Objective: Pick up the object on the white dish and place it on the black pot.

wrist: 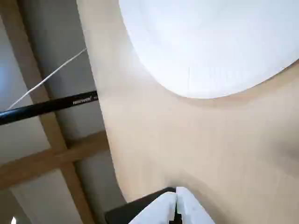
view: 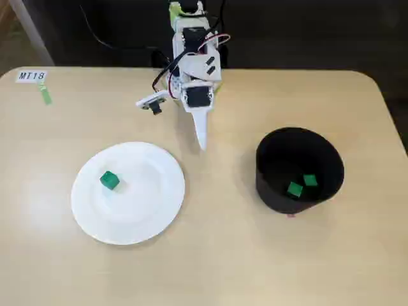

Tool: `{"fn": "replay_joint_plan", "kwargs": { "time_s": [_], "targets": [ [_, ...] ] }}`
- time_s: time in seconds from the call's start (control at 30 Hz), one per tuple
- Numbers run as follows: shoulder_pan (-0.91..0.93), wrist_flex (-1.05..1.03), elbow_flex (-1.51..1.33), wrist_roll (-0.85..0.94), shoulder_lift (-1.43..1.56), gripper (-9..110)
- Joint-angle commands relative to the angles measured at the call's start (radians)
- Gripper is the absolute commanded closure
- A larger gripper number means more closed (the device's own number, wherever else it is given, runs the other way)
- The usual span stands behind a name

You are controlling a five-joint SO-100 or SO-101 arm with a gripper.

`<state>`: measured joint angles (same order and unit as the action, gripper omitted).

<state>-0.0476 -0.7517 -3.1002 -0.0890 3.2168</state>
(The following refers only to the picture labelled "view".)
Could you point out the black round pot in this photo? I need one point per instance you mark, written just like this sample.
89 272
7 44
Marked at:
274 197

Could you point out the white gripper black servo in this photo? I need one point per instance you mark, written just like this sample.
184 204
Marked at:
194 96

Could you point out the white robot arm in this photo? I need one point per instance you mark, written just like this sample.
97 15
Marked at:
191 22

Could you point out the green cube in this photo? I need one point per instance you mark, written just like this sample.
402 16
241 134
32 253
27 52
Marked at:
294 190
109 180
310 180

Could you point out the white metal post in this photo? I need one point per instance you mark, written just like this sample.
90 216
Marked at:
35 32

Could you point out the white paper plate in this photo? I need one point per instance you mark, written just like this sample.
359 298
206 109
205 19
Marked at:
134 210

